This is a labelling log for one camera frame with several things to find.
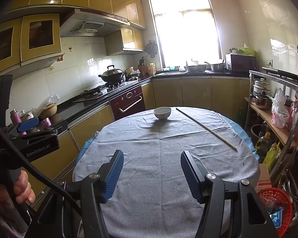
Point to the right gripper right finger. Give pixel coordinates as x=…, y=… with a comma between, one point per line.
x=207, y=189

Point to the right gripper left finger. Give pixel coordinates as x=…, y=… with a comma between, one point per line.
x=96, y=189

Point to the red plastic trash basket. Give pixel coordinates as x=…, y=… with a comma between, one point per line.
x=275, y=199

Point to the person's left hand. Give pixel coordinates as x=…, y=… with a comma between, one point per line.
x=22, y=189

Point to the cardboard box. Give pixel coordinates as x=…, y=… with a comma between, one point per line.
x=264, y=181

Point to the grey tablecloth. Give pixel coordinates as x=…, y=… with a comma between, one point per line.
x=152, y=197

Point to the long wooden stick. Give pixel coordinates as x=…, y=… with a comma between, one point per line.
x=208, y=129

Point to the blue flat carton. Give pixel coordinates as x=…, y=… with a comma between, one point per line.
x=276, y=218

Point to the gas stove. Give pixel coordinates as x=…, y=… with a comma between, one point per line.
x=99, y=92

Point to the white ceramic bowl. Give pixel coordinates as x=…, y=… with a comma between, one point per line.
x=162, y=113

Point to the dark red oven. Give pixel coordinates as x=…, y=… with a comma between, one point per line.
x=128, y=103

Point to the yellow lower cabinets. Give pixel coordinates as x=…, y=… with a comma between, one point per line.
x=225, y=95

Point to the yellow cabinets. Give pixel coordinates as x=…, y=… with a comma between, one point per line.
x=225, y=95
x=30, y=31

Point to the black wok with lid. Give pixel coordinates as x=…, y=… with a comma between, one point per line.
x=112, y=75

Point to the white pink plastic bag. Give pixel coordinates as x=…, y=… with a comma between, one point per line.
x=279, y=111

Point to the steel pot with lid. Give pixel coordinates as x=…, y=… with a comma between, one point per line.
x=262, y=100

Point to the yellow upper cabinets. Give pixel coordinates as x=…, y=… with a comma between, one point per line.
x=30, y=31

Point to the metal storage rack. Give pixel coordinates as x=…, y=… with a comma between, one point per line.
x=283, y=163

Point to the metal basin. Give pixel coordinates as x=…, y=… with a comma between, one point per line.
x=196, y=68

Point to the range hood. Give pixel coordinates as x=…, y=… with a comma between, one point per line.
x=89, y=22

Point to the black microwave oven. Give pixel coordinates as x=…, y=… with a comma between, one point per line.
x=240, y=63

